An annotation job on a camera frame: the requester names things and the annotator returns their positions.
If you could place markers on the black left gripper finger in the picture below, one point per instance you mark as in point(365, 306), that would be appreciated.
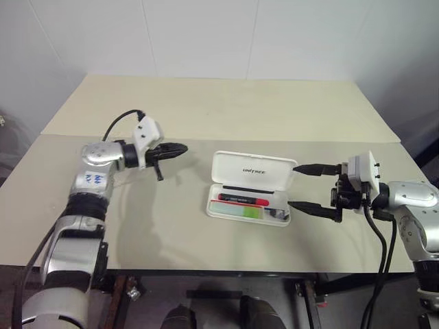
point(175, 147)
point(158, 171)

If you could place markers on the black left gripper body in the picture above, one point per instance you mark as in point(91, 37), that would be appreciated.
point(154, 157)

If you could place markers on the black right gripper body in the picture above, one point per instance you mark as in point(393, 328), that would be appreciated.
point(346, 197)

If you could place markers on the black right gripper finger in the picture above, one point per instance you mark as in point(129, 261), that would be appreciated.
point(308, 207)
point(315, 169)

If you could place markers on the red and black marker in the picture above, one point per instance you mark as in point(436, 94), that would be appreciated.
point(243, 199)

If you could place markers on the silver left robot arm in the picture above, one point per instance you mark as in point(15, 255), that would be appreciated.
point(85, 212)

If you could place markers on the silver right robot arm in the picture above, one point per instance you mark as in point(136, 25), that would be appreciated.
point(415, 205)

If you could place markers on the white hinged pencil case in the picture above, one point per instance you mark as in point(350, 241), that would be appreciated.
point(254, 169)

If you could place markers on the thin black pen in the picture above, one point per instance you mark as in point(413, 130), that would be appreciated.
point(248, 189)

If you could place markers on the white label with blue writing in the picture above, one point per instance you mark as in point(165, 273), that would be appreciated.
point(95, 178)

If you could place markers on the small red clip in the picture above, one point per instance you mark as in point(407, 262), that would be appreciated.
point(321, 301)

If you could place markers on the dark rounded shape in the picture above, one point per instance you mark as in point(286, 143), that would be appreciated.
point(262, 312)
point(183, 317)

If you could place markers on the black flat bar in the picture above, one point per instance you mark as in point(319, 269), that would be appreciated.
point(214, 294)

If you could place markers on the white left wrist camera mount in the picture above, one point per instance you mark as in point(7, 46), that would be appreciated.
point(145, 137)

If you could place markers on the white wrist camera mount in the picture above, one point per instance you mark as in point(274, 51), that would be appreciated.
point(145, 137)
point(365, 171)

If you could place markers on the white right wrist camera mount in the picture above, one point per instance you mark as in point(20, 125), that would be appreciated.
point(365, 171)

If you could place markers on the small silver metal bracket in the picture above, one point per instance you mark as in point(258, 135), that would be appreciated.
point(133, 294)

